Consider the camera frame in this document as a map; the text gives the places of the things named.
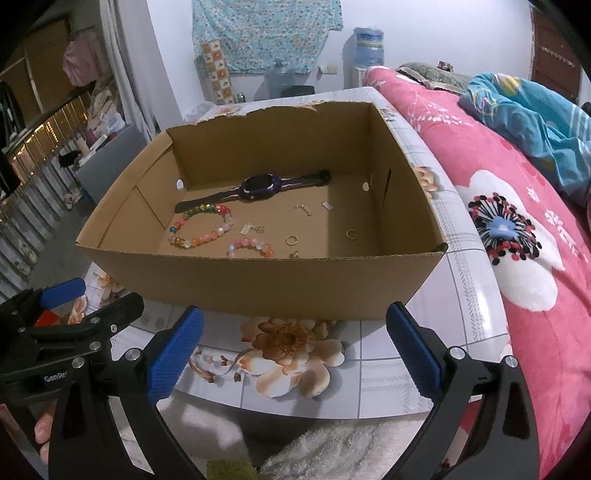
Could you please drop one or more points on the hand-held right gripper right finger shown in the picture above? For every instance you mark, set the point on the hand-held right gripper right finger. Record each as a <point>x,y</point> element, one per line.
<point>415,350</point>

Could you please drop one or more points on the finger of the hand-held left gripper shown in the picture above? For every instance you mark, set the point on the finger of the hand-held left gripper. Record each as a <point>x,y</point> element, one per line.
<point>101,323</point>
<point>62,293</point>

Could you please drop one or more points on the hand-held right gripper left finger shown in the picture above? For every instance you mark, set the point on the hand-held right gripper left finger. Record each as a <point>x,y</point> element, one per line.
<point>178,355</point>

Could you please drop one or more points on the brown cardboard box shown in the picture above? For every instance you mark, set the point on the brown cardboard box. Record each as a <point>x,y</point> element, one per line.
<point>258,286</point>

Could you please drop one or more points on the gold comb charm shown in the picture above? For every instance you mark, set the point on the gold comb charm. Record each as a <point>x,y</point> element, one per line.
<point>249,228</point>

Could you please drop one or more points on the gold hoop earring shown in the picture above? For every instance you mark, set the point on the gold hoop earring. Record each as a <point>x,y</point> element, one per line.
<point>286,240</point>

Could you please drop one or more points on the black smartwatch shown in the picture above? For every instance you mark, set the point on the black smartwatch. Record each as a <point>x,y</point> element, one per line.
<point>258,187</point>

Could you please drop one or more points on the person's left hand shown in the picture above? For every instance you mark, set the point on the person's left hand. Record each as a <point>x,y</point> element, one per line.
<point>45,431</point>

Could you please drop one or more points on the red paper bag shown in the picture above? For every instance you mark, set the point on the red paper bag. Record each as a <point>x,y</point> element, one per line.
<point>46,319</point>

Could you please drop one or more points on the white fluffy towel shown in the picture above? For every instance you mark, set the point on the white fluffy towel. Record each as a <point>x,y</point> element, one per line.
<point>323,447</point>

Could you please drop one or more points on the pink floral blanket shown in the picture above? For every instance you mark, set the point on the pink floral blanket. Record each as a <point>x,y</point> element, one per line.
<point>554,323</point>

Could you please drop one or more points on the grey storage box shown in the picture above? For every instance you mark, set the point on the grey storage box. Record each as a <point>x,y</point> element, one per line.
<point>115,157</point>

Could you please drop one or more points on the black hanging garment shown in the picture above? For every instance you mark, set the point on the black hanging garment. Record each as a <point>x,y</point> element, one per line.
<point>9,138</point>

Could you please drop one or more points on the white plastic bag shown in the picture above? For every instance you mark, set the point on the white plastic bag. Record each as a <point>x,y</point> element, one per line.
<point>108,124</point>

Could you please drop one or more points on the pink hanging garment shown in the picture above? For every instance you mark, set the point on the pink hanging garment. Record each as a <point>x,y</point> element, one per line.
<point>81,62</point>

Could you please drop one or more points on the blue printed blanket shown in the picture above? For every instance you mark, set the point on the blue printed blanket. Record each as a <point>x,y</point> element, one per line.
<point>521,110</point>

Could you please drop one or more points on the orange patterned panel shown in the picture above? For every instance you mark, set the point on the orange patterned panel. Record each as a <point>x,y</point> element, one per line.
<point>217,71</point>

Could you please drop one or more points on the grey pillow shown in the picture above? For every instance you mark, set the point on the grey pillow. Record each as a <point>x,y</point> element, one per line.
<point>429,76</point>

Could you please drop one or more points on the black bin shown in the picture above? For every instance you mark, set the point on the black bin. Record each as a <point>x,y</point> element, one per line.
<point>298,91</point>

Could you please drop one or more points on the clear water jug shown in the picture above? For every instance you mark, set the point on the clear water jug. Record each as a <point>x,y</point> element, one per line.
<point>279,78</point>

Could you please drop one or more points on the blue water bottle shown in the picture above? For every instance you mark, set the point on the blue water bottle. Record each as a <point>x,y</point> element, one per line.
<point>369,46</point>

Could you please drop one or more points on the brown wooden door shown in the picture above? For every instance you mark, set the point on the brown wooden door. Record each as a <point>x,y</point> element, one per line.
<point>556,50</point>

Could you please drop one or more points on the teal patterned cloth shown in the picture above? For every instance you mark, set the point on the teal patterned cloth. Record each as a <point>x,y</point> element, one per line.
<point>268,32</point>

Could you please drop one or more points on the white wall socket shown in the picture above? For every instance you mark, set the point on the white wall socket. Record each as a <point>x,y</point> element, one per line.
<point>328,69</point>

